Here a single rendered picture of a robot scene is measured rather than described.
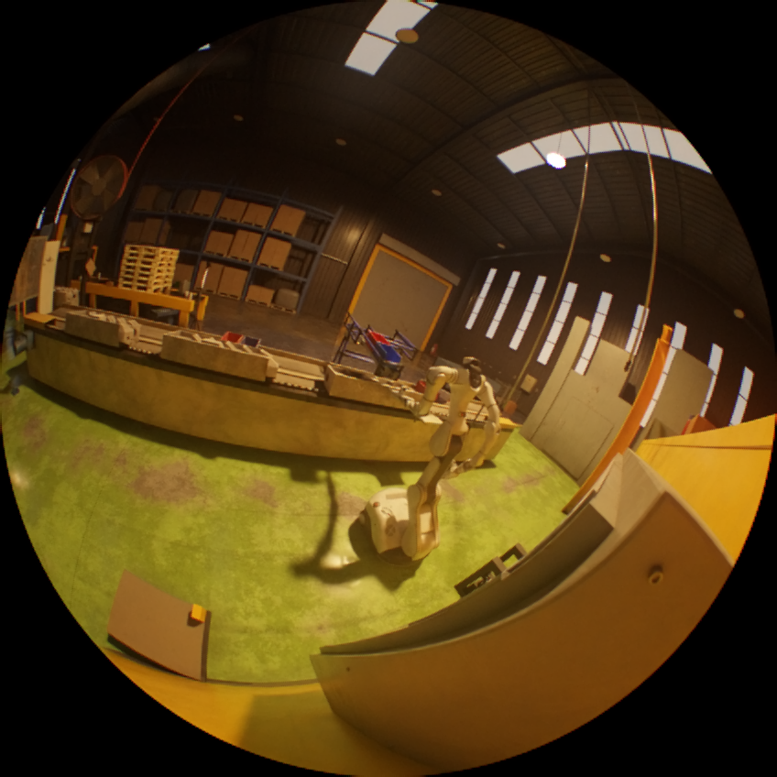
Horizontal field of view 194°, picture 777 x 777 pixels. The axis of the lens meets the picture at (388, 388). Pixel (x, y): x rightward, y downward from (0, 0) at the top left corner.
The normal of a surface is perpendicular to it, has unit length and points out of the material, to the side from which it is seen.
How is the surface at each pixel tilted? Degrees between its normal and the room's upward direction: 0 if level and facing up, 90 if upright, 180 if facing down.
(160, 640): 0
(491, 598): 90
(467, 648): 90
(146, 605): 0
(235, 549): 0
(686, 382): 90
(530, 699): 90
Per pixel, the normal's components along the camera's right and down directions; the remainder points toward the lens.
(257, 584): 0.39, -0.87
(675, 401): -0.84, -0.19
